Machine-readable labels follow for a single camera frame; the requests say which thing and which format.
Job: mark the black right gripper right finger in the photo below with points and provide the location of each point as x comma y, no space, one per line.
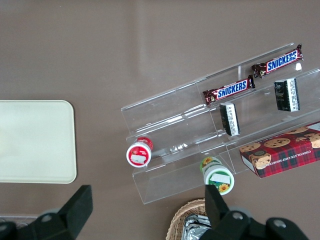
217,215

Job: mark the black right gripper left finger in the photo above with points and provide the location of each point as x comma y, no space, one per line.
75,212

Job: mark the light woven oval basket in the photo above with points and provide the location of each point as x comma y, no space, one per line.
178,220

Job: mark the beige plastic tray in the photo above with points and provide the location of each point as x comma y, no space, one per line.
35,142

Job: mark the stacked aluminium foil trays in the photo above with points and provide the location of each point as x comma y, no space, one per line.
195,227

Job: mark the green lid yogurt cup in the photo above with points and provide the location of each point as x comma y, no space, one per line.
217,175

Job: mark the red lid yogurt cup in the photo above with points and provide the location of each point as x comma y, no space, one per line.
138,155

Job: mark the red tartan cookie box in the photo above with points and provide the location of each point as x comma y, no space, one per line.
282,155

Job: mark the small black chocolate box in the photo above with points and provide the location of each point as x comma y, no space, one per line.
230,118
287,95

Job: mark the clear acrylic step shelf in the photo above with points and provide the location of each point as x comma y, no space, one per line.
175,125

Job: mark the Snickers chocolate bar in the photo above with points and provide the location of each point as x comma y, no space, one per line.
277,62
230,90

